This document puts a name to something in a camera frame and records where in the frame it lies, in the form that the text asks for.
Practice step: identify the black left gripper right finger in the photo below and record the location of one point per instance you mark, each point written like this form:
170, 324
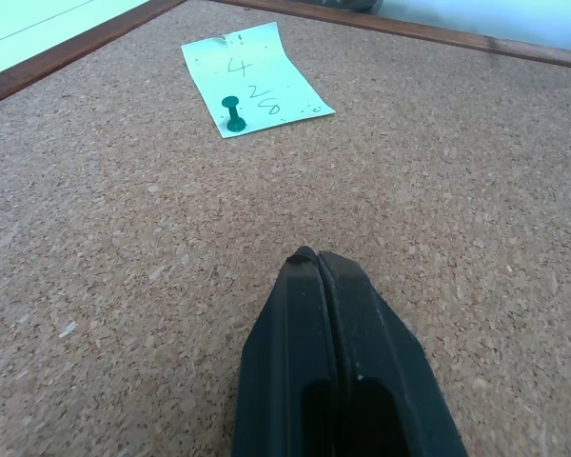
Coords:
385, 343

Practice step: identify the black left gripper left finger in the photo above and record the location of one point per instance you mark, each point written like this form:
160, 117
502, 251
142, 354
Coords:
285, 343

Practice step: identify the green paper note with numbers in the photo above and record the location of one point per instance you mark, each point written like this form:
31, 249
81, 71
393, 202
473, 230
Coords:
257, 81

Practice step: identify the green pushpin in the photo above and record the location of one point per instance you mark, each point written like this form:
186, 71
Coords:
233, 116

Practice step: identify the cork board with wooden frame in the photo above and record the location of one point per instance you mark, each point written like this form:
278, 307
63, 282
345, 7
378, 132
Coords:
124, 228

